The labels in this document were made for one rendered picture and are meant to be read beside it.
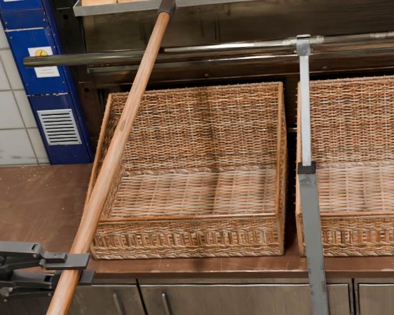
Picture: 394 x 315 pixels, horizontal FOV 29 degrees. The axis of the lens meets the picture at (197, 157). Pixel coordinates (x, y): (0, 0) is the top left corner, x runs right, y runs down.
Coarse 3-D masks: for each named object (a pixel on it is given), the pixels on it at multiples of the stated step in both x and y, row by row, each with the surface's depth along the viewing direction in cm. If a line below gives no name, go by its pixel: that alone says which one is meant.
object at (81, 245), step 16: (160, 16) 194; (160, 32) 187; (144, 64) 175; (144, 80) 170; (128, 96) 165; (128, 112) 159; (128, 128) 156; (112, 144) 150; (112, 160) 146; (112, 176) 143; (96, 192) 138; (96, 208) 135; (80, 224) 132; (96, 224) 133; (80, 240) 128; (64, 272) 123; (80, 272) 124; (64, 288) 120; (64, 304) 118
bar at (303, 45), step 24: (144, 48) 189; (168, 48) 187; (192, 48) 186; (216, 48) 184; (240, 48) 183; (264, 48) 182; (288, 48) 181; (312, 48) 180; (312, 168) 175; (312, 192) 178; (312, 216) 182; (312, 240) 187; (312, 264) 192; (312, 288) 197
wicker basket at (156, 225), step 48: (144, 96) 236; (192, 96) 234; (240, 96) 231; (144, 144) 243; (240, 144) 237; (144, 192) 238; (192, 192) 234; (240, 192) 230; (96, 240) 213; (144, 240) 210; (192, 240) 208; (240, 240) 206
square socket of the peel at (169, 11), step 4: (164, 0) 201; (168, 0) 200; (172, 0) 200; (160, 4) 199; (164, 4) 199; (168, 4) 198; (172, 4) 199; (160, 8) 197; (164, 8) 197; (168, 8) 196; (172, 8) 199; (160, 12) 196; (168, 12) 196; (172, 12) 198; (172, 16) 198
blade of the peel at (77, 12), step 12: (144, 0) 204; (156, 0) 204; (180, 0) 203; (192, 0) 202; (204, 0) 202; (216, 0) 201; (228, 0) 201; (240, 0) 201; (84, 12) 209; (96, 12) 209; (108, 12) 208
